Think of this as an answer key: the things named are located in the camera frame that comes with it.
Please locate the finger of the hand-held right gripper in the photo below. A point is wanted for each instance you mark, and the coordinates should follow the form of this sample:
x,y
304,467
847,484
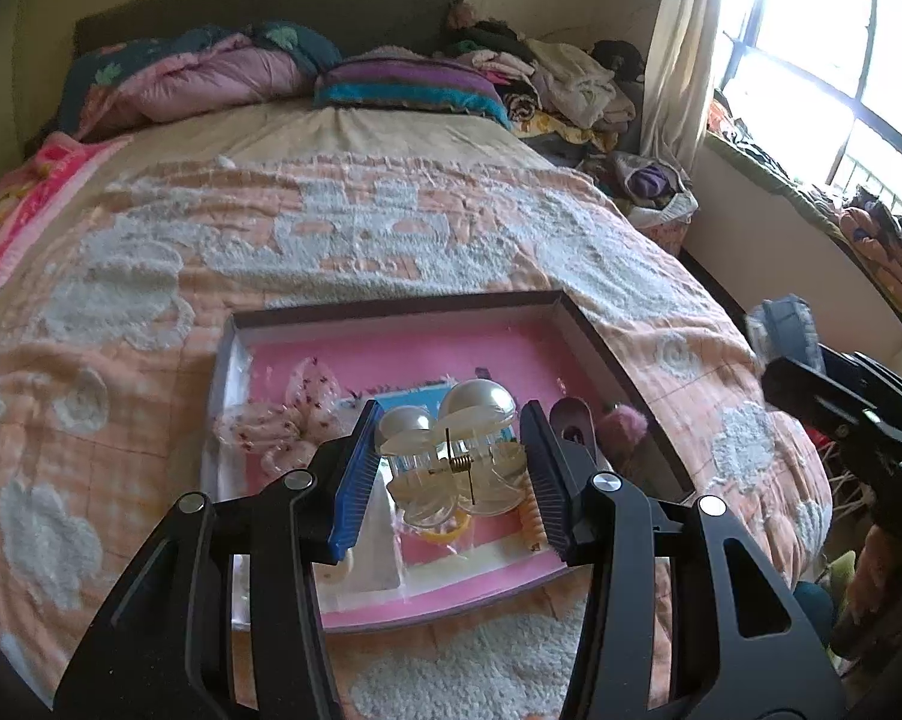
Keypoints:
x,y
811,394

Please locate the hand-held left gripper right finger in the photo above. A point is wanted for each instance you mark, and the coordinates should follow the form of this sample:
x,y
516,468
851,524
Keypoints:
x,y
545,495

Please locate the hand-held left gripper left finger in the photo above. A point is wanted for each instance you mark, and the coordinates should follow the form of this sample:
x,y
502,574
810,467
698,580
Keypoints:
x,y
353,495

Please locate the clear plastic packet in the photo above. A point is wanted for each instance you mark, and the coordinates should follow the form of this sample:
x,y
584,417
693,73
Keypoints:
x,y
376,547

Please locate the pink fluffy hair clip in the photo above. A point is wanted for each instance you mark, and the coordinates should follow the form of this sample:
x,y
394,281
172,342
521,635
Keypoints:
x,y
623,431

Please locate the pearl hair claw clip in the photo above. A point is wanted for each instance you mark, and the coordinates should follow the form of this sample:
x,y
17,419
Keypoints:
x,y
451,450

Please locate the pink lined shallow box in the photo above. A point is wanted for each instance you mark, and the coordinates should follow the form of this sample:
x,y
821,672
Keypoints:
x,y
436,345

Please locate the person's right forearm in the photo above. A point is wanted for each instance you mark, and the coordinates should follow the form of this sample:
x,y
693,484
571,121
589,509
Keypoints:
x,y
886,592

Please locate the purple hair clip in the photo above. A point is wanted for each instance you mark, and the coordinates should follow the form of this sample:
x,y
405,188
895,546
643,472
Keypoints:
x,y
571,420

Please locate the floral bow scrunchie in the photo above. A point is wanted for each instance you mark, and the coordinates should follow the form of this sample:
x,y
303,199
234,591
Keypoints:
x,y
286,420

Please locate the clothes on windowsill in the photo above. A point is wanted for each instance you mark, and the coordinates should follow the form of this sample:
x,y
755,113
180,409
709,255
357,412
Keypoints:
x,y
856,225

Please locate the floral fabric bag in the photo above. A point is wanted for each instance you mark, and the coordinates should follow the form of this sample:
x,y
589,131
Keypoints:
x,y
653,187

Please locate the orange checked cloud blanket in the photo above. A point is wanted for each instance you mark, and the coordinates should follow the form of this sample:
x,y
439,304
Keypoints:
x,y
271,225

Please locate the window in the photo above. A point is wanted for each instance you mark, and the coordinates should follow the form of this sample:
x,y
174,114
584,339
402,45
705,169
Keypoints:
x,y
833,52

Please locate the cream curtain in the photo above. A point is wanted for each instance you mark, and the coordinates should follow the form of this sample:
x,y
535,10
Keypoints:
x,y
683,52

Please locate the pile of clothes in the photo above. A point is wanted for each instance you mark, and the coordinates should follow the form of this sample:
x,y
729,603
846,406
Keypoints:
x,y
563,82

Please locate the purple and teal pillow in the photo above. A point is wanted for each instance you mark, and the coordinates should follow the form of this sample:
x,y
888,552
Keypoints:
x,y
413,86

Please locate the pink blanket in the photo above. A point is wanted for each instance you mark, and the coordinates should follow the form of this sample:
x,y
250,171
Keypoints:
x,y
39,187

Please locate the pink and navy quilt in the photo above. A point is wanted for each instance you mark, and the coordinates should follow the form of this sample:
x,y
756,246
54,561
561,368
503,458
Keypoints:
x,y
196,75

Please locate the dark headboard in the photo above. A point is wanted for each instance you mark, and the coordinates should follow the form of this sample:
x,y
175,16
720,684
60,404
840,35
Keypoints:
x,y
271,4

